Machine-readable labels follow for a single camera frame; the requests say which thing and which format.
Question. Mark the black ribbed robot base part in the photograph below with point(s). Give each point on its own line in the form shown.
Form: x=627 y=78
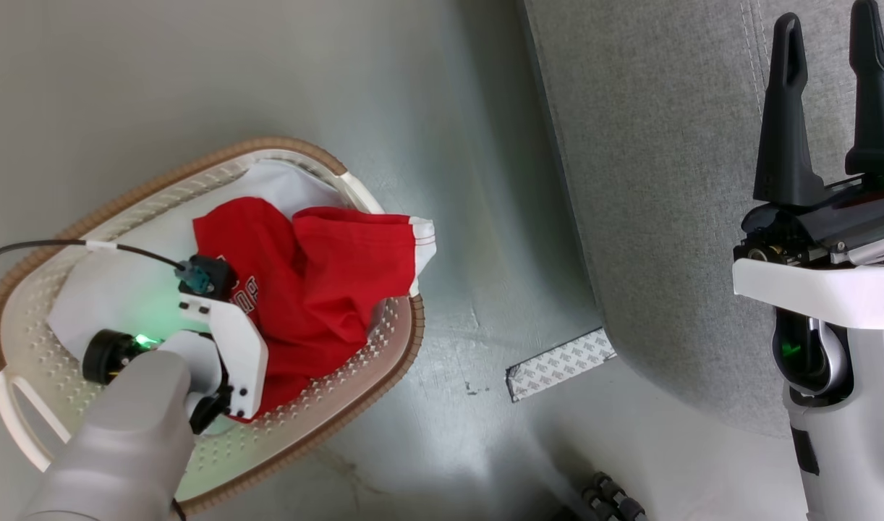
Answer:
x=612 y=499

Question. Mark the white cloth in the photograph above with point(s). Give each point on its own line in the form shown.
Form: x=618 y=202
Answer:
x=124 y=289

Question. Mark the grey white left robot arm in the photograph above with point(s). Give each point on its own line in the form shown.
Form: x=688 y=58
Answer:
x=124 y=449

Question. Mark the patterned white tape strip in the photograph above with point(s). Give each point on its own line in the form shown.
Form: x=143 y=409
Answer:
x=561 y=362

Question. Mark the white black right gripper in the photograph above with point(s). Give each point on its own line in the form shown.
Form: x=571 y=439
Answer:
x=818 y=286

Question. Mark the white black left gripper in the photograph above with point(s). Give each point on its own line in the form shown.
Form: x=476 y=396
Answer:
x=232 y=354

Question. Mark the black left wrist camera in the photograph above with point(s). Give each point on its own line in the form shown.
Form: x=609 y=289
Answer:
x=207 y=275

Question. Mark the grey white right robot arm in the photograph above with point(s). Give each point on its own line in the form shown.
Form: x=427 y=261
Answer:
x=865 y=449

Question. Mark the cream laundry basket brown rim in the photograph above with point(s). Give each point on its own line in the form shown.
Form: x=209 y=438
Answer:
x=44 y=362

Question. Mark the red shirt white cuffs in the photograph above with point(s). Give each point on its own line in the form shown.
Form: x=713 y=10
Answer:
x=319 y=289

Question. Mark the grey fabric sofa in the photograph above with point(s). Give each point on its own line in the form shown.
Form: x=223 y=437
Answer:
x=666 y=181

